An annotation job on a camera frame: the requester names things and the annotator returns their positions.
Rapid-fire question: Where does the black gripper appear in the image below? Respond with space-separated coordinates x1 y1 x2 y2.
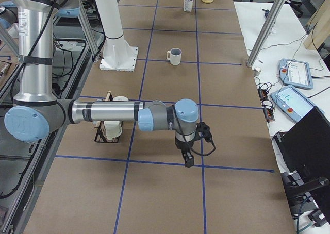
175 122 213 168

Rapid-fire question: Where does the white mug grey inside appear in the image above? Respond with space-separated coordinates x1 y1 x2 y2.
167 48 182 65

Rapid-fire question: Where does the small metal cylinder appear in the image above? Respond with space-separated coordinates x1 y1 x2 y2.
253 67 261 76

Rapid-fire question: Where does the white mug on rack upper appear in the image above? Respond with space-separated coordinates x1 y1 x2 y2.
112 96 129 102

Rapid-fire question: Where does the teach pendant tablet near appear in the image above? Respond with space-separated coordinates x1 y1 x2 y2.
270 85 317 122

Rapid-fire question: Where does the teach pendant tablet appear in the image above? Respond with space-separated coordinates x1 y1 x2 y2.
270 85 317 122
278 58 314 90

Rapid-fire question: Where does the black laptop monitor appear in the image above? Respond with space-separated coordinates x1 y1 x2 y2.
273 107 329 189

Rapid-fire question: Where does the teach pendant tablet far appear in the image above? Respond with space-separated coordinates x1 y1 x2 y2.
278 58 314 90

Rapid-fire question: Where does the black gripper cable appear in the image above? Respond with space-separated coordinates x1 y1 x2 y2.
177 115 217 157

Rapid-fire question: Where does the black wire mug rack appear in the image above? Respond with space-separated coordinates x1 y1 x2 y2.
94 91 124 144

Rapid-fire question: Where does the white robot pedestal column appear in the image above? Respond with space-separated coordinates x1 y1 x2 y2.
95 0 139 72

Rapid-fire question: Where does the aluminium frame post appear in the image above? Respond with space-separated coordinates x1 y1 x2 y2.
246 0 285 68

